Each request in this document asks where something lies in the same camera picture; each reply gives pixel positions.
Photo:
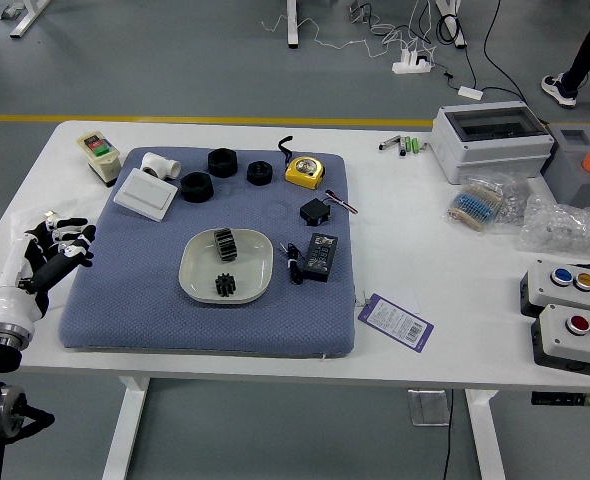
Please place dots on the white wall switch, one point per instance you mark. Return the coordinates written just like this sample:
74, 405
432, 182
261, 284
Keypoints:
145, 192

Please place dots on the white power adapter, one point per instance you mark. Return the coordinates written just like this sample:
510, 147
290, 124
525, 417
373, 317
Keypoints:
470, 93

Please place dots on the blue-grey quilted mat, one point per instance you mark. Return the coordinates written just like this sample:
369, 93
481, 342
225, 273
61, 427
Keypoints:
215, 325

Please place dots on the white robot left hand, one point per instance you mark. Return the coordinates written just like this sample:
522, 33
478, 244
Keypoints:
15, 300

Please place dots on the white square plate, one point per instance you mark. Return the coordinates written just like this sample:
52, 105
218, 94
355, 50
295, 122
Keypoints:
252, 275

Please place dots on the black table height controller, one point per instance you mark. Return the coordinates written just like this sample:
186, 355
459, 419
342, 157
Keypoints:
555, 399

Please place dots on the big black gear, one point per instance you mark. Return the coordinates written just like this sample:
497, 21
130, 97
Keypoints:
226, 245

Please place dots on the clear plastic bag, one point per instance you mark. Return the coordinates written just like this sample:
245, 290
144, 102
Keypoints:
25, 217

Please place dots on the bubble wrap bag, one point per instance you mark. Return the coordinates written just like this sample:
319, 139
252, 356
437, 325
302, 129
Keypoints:
560, 227

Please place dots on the green battery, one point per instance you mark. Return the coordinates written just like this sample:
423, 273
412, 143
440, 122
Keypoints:
417, 145
410, 145

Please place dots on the beige red-green push switch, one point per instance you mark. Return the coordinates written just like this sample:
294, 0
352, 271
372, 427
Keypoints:
100, 155

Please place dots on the bag of blue resistors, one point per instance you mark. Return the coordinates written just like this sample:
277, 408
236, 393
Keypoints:
475, 205

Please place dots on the grey metal floor plate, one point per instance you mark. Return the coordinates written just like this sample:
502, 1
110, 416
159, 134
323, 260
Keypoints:
427, 407

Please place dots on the red-green button control box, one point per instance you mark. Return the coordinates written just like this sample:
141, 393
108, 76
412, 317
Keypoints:
560, 340

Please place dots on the yellow tape measure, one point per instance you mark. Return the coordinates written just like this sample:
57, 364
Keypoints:
305, 172

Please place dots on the small black hex nut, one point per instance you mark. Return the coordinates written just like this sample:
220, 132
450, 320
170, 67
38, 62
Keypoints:
260, 173

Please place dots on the small black gear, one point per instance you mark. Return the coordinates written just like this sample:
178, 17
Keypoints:
225, 286

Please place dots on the purple printed tag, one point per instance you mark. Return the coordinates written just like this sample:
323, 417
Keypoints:
395, 324

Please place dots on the white pipe tee fitting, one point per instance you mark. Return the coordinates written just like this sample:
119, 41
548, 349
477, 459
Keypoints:
157, 165

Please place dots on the grey metal floor bracket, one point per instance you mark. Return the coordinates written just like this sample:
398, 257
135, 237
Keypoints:
360, 12

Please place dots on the three-button control box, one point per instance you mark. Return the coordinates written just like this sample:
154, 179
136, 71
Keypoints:
540, 292

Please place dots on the black square module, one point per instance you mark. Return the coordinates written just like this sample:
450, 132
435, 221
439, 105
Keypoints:
316, 212

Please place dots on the bag of small metal parts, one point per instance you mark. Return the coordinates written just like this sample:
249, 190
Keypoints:
515, 205

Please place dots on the black digital display module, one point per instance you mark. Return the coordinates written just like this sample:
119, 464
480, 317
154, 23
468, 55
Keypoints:
321, 257

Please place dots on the grey block housing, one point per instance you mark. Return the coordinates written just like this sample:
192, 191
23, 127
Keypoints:
570, 175

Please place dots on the grey distribution box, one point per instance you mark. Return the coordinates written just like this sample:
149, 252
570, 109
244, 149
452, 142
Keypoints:
490, 150

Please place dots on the large black hex nut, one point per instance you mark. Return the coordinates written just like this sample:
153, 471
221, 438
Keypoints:
195, 187
222, 162

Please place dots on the person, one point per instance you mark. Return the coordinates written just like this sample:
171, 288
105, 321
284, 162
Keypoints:
587, 50

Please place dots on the white power strip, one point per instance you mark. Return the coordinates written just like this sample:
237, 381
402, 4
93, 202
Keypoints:
410, 65

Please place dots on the white background table leg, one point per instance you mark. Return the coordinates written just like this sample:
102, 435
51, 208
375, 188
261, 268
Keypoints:
455, 30
27, 15
292, 25

